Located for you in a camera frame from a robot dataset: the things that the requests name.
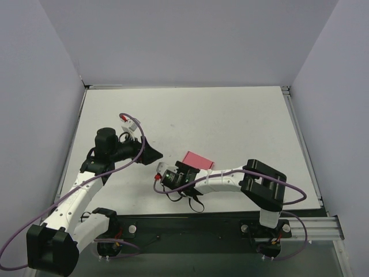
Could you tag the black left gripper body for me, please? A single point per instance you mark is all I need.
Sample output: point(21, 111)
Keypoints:
point(143, 152)

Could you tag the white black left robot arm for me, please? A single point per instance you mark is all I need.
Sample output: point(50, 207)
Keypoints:
point(55, 245)

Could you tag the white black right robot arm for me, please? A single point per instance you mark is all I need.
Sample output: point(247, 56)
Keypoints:
point(258, 181)

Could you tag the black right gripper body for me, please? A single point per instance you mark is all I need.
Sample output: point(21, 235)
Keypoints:
point(188, 170)

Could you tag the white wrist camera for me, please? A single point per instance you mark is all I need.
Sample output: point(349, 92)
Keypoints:
point(162, 168)
point(128, 126)

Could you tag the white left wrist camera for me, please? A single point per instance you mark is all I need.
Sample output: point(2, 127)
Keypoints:
point(128, 126)

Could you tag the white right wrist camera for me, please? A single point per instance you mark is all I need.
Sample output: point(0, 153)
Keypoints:
point(162, 168)

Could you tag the pink paper box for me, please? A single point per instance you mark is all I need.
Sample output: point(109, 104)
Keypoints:
point(197, 161)

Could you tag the aluminium table frame rail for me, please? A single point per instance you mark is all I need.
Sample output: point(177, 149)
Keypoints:
point(288, 100)

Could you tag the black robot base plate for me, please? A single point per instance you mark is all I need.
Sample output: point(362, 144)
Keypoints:
point(208, 233)

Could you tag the aluminium front crossbar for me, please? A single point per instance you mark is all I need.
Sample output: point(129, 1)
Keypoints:
point(318, 229)

